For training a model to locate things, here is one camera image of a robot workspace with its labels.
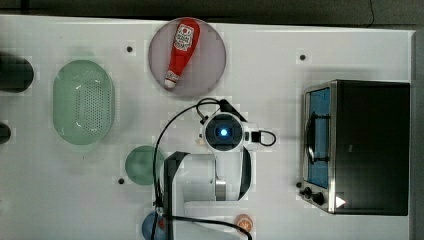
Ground green perforated colander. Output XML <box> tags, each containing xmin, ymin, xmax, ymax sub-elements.
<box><xmin>53</xmin><ymin>60</ymin><xmax>115</xmax><ymax>145</ymax></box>

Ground blue cup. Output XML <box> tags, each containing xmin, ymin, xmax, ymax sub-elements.
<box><xmin>141</xmin><ymin>212</ymin><xmax>166</xmax><ymax>240</ymax></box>

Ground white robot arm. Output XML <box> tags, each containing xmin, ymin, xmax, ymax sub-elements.
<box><xmin>168</xmin><ymin>112</ymin><xmax>260</xmax><ymax>240</ymax></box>

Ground green cup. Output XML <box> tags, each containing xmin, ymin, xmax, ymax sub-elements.
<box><xmin>125</xmin><ymin>145</ymin><xmax>164</xmax><ymax>185</ymax></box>

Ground black cylindrical container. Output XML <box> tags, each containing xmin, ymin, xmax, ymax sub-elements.
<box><xmin>0</xmin><ymin>55</ymin><xmax>34</xmax><ymax>93</ymax></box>
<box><xmin>0</xmin><ymin>123</ymin><xmax>11</xmax><ymax>144</ymax></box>

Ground orange slice toy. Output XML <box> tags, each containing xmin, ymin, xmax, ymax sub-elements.
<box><xmin>234</xmin><ymin>214</ymin><xmax>253</xmax><ymax>233</ymax></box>

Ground grey round plate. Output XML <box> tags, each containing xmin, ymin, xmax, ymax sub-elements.
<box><xmin>148</xmin><ymin>17</ymin><xmax>226</xmax><ymax>97</ymax></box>

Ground red plush ketchup bottle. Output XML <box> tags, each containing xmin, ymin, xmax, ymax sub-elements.
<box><xmin>164</xmin><ymin>18</ymin><xmax>201</xmax><ymax>88</ymax></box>

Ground black silver toaster oven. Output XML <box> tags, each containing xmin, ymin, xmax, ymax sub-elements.
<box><xmin>297</xmin><ymin>80</ymin><xmax>411</xmax><ymax>216</ymax></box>

